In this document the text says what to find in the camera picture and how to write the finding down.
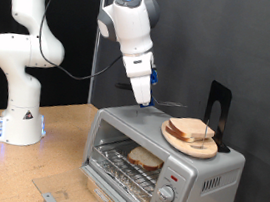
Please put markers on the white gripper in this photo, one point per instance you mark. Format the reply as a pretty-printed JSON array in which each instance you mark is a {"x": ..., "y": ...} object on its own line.
[{"x": 141, "y": 78}]

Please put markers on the metal spatula with blue block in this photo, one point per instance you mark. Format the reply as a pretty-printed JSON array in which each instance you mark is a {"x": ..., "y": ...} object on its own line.
[{"x": 168, "y": 103}]

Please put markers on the white bread slice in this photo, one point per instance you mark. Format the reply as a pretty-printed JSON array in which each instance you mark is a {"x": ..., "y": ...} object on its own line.
[
  {"x": 190, "y": 126},
  {"x": 175, "y": 135},
  {"x": 145, "y": 158}
]

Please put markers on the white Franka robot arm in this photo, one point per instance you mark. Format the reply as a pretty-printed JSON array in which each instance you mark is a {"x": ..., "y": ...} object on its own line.
[{"x": 17, "y": 98}]

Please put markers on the metal oven rack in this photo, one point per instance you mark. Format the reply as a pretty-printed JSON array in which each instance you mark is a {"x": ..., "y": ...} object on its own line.
[{"x": 122, "y": 170}]

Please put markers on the silver toaster oven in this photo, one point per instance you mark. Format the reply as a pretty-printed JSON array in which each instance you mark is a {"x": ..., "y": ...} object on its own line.
[{"x": 186, "y": 168}]

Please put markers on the silver oven knob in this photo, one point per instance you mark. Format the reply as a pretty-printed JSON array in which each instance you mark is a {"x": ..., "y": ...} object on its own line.
[{"x": 166, "y": 194}]

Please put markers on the vertical metal pole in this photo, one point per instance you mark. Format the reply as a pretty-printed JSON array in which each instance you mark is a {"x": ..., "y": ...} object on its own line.
[{"x": 100, "y": 25}]

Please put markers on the black metal bookend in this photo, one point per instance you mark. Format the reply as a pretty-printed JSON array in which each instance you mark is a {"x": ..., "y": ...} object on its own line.
[{"x": 214, "y": 98}]

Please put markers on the round wooden board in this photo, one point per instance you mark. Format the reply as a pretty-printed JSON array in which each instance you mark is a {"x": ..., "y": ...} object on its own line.
[{"x": 192, "y": 148}]

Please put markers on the crumpled aluminium foil sheet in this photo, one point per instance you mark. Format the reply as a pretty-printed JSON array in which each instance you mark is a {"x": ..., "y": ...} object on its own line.
[{"x": 123, "y": 184}]

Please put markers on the white wrist camera blue mount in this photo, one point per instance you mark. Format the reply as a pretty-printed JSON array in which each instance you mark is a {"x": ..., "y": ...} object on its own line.
[{"x": 154, "y": 76}]

